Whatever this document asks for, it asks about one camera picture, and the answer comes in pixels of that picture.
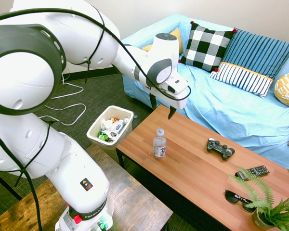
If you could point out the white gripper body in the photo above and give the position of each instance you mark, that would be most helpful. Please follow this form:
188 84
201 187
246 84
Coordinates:
178 97

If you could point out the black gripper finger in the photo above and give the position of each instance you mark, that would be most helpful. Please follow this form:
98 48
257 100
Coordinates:
153 102
171 113

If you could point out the clear plastic water bottle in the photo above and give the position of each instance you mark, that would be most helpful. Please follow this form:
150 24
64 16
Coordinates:
159 146

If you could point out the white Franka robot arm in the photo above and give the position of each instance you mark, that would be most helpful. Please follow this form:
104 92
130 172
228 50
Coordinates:
74 168

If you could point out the white plastic trash bin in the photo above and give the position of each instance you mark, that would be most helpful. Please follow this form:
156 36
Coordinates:
110 154

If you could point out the green can silver lid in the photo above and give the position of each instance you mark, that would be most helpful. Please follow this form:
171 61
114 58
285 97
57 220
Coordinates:
126 120

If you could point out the white jasmine tea can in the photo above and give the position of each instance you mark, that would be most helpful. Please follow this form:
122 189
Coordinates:
119 126

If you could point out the sofa with light blue cover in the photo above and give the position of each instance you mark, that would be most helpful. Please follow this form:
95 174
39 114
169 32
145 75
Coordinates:
219 108

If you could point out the orange oolong tea can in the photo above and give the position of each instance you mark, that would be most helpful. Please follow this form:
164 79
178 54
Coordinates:
114 119

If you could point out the crumpled white tissue paper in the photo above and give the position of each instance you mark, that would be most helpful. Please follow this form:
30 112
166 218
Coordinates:
107 124

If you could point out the black white checkered pillow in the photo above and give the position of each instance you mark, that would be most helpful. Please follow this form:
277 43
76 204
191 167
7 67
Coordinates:
204 48

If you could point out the plain yellow pillow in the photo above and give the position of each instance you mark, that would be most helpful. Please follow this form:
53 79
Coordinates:
179 38

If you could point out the black game controller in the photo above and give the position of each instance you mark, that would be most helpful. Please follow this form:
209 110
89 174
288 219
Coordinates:
219 148

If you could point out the green snack wrapper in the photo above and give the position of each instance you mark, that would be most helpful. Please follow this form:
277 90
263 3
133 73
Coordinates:
103 136

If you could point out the white navy striped pillow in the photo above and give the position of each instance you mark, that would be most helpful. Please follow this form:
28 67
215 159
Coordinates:
240 78

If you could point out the blue striped pillow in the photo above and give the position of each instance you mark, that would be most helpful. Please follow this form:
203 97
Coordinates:
255 53

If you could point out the rustic wooden robot table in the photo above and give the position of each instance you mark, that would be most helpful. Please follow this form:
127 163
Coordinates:
135 199

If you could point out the black remote control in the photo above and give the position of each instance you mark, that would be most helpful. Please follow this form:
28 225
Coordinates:
255 171

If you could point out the black sunglasses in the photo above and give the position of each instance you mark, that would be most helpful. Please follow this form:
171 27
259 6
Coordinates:
232 197

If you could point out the yellow white patterned pillow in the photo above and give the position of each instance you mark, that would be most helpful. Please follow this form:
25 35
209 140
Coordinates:
287 89

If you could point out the potted green fern plant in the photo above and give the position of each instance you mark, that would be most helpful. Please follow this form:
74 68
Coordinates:
265 216

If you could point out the wooden coffee table black frame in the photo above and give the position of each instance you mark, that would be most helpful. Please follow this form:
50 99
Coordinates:
195 173

